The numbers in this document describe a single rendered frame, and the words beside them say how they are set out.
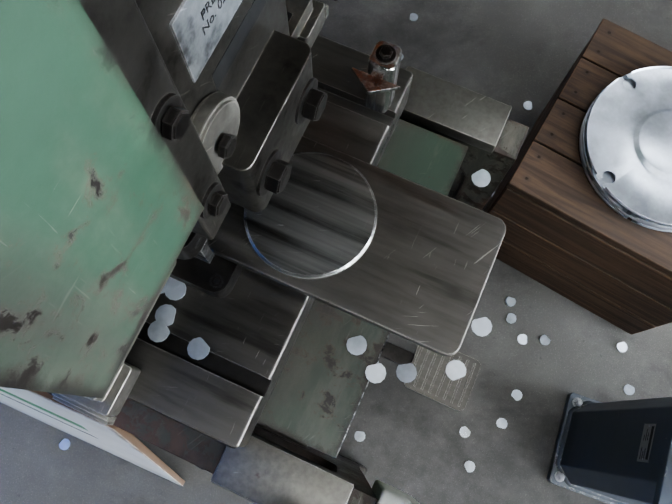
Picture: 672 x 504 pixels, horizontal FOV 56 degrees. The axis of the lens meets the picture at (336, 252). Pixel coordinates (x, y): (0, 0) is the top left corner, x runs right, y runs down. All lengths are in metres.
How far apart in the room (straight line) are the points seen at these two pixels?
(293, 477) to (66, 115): 0.56
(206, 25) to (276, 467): 0.48
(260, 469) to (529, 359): 0.83
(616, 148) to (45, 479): 1.24
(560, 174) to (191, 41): 0.88
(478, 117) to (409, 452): 0.77
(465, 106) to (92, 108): 0.65
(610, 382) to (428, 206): 0.93
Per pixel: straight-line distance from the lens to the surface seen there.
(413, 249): 0.58
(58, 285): 0.21
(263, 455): 0.70
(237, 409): 0.64
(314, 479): 0.70
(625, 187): 1.13
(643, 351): 1.50
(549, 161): 1.14
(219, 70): 0.38
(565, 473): 1.39
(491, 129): 0.80
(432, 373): 1.19
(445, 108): 0.80
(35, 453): 1.47
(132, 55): 0.22
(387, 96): 0.68
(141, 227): 0.25
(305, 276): 0.57
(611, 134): 1.16
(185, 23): 0.32
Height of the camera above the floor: 1.34
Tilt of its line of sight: 75 degrees down
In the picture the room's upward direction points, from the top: straight up
